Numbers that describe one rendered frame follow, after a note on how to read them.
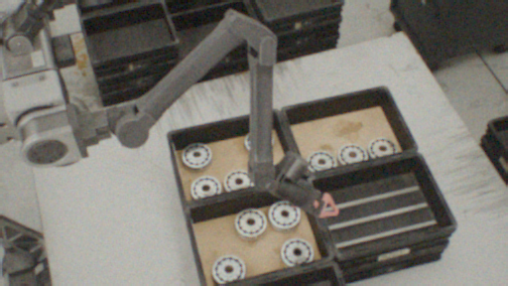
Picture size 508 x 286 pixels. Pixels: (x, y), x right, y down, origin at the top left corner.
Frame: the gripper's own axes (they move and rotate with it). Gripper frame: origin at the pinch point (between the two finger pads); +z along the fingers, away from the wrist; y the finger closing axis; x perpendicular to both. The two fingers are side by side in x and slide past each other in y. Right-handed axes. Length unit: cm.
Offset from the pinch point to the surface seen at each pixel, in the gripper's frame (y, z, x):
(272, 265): 17.1, 3.7, 22.1
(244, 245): 25.7, -2.9, 20.2
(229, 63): 131, 20, -51
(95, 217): 71, -34, 33
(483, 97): 90, 145, -95
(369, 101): 34, 28, -44
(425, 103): 39, 58, -56
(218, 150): 53, -10, -5
